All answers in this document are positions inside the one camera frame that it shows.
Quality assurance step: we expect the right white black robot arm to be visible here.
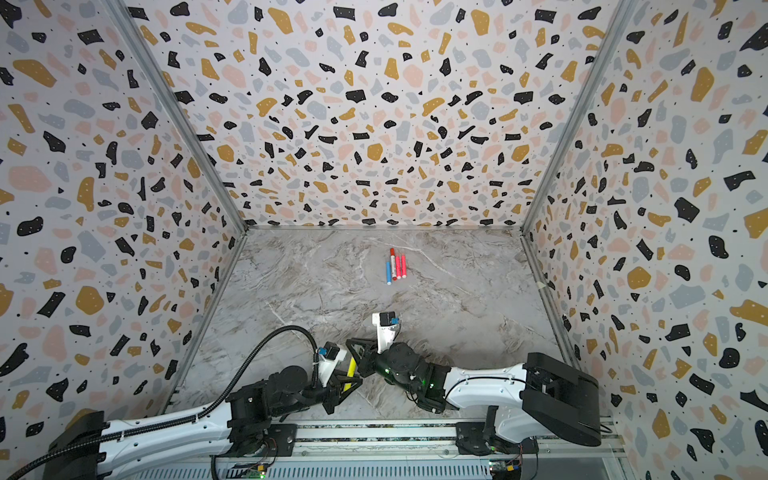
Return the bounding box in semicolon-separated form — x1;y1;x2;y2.
346;338;602;447

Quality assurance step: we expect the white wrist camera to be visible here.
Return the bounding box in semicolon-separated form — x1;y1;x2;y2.
371;311;400;354
318;341;348;387

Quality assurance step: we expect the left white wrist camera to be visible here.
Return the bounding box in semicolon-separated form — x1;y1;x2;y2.
318;341;348;387

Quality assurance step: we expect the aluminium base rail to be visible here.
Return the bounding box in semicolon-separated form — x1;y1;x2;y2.
132;419;634;479

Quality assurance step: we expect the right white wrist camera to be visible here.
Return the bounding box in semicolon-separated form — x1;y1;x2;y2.
371;311;400;354

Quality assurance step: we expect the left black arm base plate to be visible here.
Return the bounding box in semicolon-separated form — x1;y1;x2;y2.
221;423;298;458

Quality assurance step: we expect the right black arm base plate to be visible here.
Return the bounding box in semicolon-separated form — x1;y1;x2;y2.
455;406;539;457

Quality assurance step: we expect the yellow highlighter pen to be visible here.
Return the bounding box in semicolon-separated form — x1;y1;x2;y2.
343;358;357;392

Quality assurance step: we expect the black corrugated cable hose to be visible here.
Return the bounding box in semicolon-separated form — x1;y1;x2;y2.
5;325;319;480

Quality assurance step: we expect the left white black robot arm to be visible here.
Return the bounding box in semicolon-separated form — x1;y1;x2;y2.
42;366;362;479

